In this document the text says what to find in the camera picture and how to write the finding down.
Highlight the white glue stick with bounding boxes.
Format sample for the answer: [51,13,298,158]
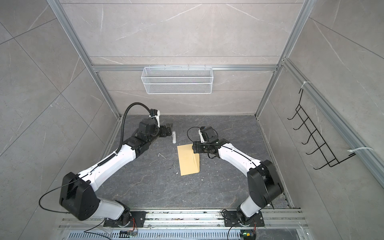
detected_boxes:
[172,131,177,144]

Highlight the yellow kraft envelope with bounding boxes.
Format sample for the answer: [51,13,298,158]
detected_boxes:
[177,144,200,176]

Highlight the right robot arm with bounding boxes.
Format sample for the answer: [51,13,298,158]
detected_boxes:
[192,127,284,225]

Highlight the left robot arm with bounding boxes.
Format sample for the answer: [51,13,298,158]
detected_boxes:
[59,118,173,227]

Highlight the white wire mesh basket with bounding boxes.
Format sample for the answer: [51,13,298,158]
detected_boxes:
[141,67,214,95]

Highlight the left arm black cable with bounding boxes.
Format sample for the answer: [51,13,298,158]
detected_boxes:
[38,102,152,214]

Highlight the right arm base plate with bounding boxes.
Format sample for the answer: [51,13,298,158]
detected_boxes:
[221,210,265,227]

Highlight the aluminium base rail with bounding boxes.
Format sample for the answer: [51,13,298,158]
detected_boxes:
[55,209,313,240]

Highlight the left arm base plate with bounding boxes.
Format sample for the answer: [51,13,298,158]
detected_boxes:
[103,211,147,228]

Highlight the black wire hook rack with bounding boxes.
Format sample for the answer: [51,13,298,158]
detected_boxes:
[287,89,356,170]

